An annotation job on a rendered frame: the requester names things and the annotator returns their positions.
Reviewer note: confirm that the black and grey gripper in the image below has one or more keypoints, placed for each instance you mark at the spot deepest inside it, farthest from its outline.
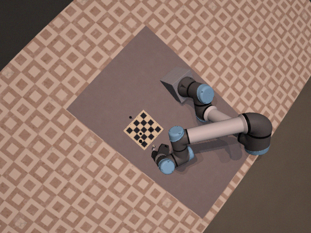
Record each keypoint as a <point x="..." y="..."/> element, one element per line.
<point x="162" y="150"/>

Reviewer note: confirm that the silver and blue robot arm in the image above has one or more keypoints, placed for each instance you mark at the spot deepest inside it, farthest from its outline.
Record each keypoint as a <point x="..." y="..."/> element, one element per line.
<point x="253" y="130"/>

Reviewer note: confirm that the tan and black chessboard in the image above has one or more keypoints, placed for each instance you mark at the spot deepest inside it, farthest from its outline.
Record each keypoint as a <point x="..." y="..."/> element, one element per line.
<point x="142" y="124"/>

